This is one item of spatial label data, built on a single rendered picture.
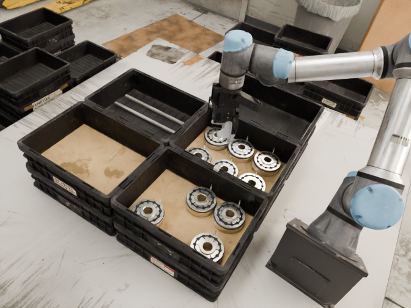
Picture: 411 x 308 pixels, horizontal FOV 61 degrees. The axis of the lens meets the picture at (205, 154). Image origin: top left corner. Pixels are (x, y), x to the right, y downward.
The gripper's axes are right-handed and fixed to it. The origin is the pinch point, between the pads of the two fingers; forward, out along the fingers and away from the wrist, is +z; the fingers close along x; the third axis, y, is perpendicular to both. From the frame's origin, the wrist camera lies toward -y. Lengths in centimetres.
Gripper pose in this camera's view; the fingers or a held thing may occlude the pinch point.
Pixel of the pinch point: (227, 135)
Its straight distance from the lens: 117.3
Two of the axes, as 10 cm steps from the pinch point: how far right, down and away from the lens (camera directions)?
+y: -9.6, 1.1, -2.6
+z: -0.9, 7.3, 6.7
